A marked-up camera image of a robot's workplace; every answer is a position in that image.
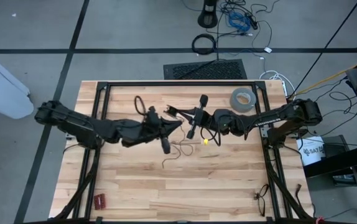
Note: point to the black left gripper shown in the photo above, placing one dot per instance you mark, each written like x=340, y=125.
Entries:
x=153, y=130

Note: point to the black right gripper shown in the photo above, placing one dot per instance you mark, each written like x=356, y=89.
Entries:
x=202, y=119

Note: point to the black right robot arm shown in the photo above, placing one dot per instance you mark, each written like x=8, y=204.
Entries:
x=275, y=119

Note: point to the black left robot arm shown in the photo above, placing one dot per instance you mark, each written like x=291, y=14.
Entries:
x=82, y=124

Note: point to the black floor vent grate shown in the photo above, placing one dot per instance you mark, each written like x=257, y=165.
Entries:
x=205, y=70

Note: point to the black floor stand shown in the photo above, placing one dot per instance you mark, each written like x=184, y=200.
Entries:
x=208, y=15

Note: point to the red screw bit box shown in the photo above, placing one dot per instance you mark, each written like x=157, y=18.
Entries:
x=100, y=201

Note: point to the black power strip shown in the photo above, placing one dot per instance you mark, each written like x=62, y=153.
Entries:
x=253, y=22

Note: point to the white printed paper sheet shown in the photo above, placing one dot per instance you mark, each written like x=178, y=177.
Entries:
x=312, y=152

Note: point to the black diagonal rig pole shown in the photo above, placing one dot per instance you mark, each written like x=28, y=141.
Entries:
x=324, y=48

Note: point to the black table beam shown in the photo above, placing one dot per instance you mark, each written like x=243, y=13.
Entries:
x=337, y=161

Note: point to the white cylindrical bin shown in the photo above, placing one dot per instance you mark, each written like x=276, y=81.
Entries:
x=1, y=90

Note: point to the black aluminium table frame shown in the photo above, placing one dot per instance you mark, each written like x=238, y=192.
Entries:
x=178, y=83

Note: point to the grey duct tape roll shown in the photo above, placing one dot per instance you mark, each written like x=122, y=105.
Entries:
x=236, y=105

